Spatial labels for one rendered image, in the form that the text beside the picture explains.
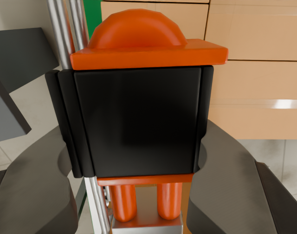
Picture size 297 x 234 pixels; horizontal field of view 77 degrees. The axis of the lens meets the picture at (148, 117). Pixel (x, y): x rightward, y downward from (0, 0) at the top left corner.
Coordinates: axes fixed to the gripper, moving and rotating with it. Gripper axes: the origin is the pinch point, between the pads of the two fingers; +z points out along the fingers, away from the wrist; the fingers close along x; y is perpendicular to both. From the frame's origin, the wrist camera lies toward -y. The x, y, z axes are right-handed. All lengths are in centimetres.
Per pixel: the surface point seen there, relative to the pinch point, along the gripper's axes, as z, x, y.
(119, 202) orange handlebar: -0.8, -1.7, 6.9
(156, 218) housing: -0.7, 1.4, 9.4
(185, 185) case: 51, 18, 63
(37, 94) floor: 123, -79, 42
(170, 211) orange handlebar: -0.8, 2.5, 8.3
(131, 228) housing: -1.3, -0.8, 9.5
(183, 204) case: 41, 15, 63
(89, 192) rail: 63, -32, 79
